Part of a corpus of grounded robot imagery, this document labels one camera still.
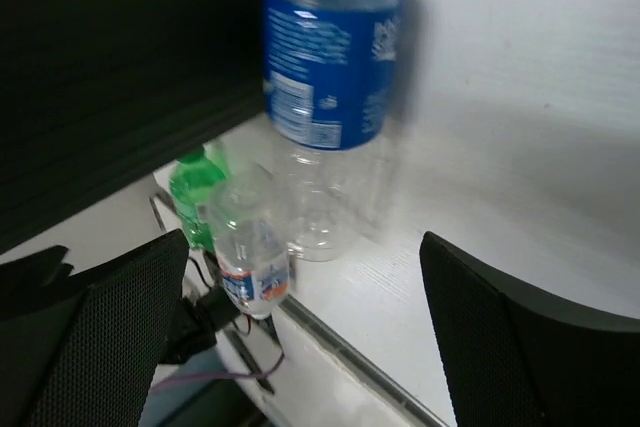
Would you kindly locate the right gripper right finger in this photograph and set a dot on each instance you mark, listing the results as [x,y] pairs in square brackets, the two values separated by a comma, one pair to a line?
[516,355]

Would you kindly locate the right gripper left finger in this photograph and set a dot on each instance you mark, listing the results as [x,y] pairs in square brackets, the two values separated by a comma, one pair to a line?
[82,350]

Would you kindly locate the green plastic soda bottle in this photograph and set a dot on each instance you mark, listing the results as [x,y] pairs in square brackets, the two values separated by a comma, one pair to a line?
[190,184]

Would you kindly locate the black ribbed plastic bin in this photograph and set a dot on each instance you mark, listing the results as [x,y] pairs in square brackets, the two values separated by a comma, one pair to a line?
[96,94]

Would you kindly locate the clear bottle white blue label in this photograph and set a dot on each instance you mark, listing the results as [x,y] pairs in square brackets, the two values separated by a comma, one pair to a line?
[245,216]

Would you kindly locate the aluminium rail frame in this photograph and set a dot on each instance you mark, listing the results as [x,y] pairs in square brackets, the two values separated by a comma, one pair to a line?
[359,365]

